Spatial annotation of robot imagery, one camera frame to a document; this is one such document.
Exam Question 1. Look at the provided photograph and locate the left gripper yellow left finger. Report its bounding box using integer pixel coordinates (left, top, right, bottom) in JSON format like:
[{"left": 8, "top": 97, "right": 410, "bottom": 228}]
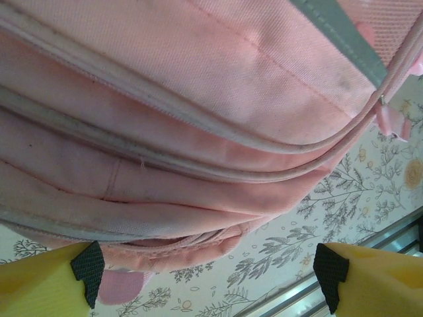
[{"left": 0, "top": 240, "right": 105, "bottom": 317}]

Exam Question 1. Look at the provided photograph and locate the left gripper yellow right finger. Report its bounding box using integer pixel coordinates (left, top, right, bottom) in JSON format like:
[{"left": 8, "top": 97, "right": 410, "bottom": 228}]
[{"left": 312, "top": 242, "right": 423, "bottom": 317}]

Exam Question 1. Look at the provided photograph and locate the floral table cover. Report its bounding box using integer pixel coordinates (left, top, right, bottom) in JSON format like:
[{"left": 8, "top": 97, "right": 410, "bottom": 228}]
[{"left": 0, "top": 95, "right": 423, "bottom": 317}]

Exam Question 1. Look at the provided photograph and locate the pink school backpack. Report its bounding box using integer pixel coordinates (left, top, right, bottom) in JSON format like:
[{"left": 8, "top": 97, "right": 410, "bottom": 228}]
[{"left": 0, "top": 0, "right": 423, "bottom": 306}]

